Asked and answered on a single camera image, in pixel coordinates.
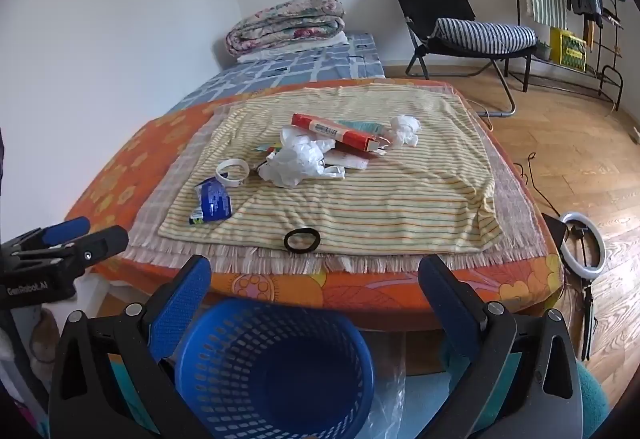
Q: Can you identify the orange floral tablecloth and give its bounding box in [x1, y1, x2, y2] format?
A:
[65, 78, 566, 332]

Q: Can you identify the white tape ring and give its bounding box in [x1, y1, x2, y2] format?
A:
[216, 159, 251, 188]

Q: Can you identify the fringed checked mat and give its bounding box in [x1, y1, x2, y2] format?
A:
[122, 89, 548, 275]

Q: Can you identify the yellow bag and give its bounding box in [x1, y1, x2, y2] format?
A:
[550, 26, 588, 72]

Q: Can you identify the yellow striped cloth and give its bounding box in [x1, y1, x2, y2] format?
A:
[158, 84, 505, 256]

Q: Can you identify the blue snack wrapper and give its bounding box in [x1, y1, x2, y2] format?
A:
[188, 177, 234, 226]

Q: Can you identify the blue plaid bed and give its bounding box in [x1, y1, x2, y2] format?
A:
[165, 33, 386, 114]

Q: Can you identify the black metal clothes rack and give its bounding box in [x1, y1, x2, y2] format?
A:
[502, 0, 625, 112]

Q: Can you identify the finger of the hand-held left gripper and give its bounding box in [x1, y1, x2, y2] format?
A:
[30, 225, 130, 277]
[0, 216, 92, 261]

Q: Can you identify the teal tube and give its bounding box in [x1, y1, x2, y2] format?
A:
[335, 119, 391, 136]

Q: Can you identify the clear plastic bag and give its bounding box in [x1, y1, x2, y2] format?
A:
[370, 334, 406, 439]

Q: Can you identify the black hair tie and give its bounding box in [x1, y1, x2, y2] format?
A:
[283, 228, 321, 254]

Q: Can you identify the red cardboard box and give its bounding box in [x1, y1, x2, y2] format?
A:
[291, 113, 388, 154]

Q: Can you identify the striped cushion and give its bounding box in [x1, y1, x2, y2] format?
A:
[431, 18, 538, 56]

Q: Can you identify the blue plastic basket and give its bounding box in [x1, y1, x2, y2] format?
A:
[175, 297, 376, 439]

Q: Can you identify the folded floral quilt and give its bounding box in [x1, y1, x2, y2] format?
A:
[225, 0, 347, 58]

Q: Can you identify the white ring light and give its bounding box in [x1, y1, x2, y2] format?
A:
[542, 211, 607, 362]

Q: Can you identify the crumpled white tissue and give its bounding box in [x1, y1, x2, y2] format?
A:
[389, 115, 421, 148]

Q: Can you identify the person's left teal trouser leg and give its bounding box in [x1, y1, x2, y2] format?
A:
[107, 354, 156, 422]

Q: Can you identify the crumpled white plastic bag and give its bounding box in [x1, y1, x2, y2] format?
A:
[257, 126, 346, 190]

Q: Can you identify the white tube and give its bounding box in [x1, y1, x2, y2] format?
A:
[325, 151, 371, 170]

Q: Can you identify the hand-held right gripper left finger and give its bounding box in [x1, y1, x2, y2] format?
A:
[48, 255, 213, 439]

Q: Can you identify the black cable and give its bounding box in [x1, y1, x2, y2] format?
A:
[512, 151, 566, 220]

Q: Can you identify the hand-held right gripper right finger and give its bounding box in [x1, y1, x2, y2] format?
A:
[417, 254, 586, 439]

